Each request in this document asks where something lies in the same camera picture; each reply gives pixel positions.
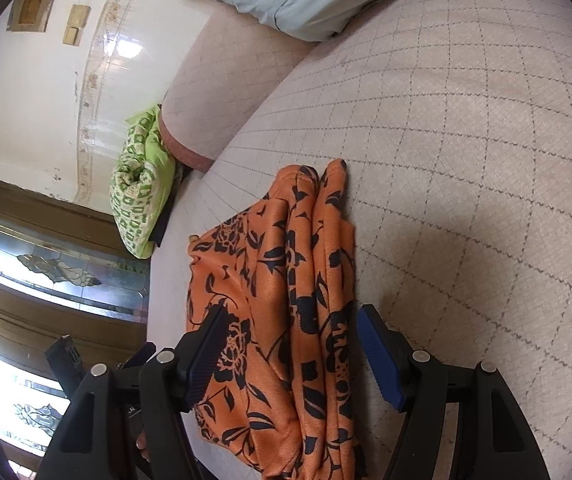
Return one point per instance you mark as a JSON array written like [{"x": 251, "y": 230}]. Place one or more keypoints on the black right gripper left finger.
[{"x": 172, "y": 382}]

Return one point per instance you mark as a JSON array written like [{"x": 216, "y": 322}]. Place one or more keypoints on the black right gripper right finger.
[{"x": 492, "y": 439}]

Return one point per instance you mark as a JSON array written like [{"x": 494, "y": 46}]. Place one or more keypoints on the orange black floral garment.
[{"x": 279, "y": 398}]

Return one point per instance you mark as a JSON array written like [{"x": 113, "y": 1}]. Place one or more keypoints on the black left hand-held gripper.
[{"x": 95, "y": 439}]

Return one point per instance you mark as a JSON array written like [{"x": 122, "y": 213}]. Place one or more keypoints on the brown wooden glass door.
[{"x": 65, "y": 272}]

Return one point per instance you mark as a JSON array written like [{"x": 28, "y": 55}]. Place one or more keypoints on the green patterned pillow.
[{"x": 141, "y": 182}]

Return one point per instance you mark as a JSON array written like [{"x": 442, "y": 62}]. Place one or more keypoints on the beige quilted bed mattress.
[{"x": 455, "y": 120}]

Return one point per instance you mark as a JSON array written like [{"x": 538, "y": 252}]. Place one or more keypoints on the small wall switch plate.
[{"x": 77, "y": 20}]

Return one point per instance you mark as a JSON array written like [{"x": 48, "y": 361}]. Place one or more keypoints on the wall picture frame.
[{"x": 29, "y": 15}]

